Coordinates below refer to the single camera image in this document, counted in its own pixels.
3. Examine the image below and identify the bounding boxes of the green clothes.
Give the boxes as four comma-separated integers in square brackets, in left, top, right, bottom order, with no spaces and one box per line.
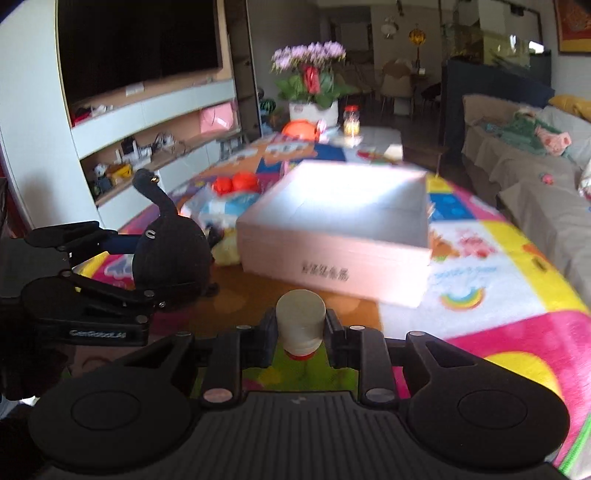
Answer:
[482,108,557,155]

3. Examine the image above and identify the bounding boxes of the grey covered sofa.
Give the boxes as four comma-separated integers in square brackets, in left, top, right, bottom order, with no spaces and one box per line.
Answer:
[461,93,591,301]

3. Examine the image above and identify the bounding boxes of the pink paper bag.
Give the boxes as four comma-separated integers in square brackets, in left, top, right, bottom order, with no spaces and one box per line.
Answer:
[199,102,234,135]

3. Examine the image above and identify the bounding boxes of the colourful play mat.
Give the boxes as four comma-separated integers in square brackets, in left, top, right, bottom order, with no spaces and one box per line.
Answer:
[69,131,591,480]

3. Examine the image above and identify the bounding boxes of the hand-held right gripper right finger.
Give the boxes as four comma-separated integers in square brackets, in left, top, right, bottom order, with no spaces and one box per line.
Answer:
[322,308,482,410]

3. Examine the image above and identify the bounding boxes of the black television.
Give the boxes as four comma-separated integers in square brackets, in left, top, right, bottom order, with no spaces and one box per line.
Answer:
[55,0,223,104]

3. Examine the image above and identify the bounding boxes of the white wooden wall cabinet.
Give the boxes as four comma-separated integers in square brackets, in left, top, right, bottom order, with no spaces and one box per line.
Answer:
[0,0,252,232]

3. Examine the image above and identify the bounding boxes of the clear jar with red lid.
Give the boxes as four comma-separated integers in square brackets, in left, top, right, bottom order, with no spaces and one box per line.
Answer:
[342,105,361,137]

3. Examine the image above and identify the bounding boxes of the orange plush toy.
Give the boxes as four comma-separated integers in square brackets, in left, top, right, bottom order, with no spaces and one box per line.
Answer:
[211,171,260,195]

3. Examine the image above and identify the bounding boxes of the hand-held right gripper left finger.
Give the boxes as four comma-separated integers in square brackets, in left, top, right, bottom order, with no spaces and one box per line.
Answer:
[124,308,279,410]

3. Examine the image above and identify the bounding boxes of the glass fish tank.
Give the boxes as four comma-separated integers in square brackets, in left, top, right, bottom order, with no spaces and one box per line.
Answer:
[441,0,553,100]

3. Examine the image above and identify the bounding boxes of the white router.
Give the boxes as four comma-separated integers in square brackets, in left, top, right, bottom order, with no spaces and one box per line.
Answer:
[121,137,153,161]

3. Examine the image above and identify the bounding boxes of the white cardboard box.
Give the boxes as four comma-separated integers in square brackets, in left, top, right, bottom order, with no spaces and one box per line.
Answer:
[235,159,434,308]

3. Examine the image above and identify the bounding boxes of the white coffee table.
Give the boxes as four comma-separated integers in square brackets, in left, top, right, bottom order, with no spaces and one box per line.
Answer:
[318,126,403,163]

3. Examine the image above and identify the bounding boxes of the blue tissue packet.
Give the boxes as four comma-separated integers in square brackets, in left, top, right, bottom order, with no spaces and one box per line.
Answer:
[181,187,262,229]

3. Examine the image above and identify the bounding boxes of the red framed picture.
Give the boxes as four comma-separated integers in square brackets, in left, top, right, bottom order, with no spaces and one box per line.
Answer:
[553,0,591,55]

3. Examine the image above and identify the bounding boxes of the yellow-green soft toy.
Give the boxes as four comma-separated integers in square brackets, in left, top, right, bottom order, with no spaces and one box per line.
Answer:
[211,228,243,267]

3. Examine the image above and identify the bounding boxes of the white patterned cloth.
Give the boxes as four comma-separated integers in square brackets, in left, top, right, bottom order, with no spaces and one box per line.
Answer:
[577,159,591,200]

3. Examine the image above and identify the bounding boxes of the beige dining chair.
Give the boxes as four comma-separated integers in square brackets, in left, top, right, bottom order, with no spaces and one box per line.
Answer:
[380,62,415,117]

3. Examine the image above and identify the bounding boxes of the yellow cushion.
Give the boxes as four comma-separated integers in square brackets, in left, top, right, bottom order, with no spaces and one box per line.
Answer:
[549,94,591,121]

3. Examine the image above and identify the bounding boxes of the pink soft toy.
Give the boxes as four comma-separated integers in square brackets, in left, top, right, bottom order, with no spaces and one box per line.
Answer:
[534,126,573,156]

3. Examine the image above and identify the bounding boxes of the yellow toy vehicle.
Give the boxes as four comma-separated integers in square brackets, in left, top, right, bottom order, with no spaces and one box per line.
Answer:
[105,164,134,186]

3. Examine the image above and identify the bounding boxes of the black plush toy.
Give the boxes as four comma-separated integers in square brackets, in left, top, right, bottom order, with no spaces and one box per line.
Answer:
[131,168,221,311]

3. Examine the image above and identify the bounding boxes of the potted pink flower plant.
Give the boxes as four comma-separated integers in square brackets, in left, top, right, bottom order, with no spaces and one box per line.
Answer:
[270,41,348,126]

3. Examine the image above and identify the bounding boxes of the white bottle with red cap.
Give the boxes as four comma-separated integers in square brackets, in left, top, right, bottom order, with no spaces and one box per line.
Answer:
[275,289,328,360]

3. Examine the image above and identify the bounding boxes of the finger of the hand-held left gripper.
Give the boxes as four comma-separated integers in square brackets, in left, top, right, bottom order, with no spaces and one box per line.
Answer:
[23,220,140,256]
[20,271,170,325]

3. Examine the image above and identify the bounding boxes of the orange round toy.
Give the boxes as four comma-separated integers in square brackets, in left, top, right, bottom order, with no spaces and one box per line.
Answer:
[281,119,321,141]

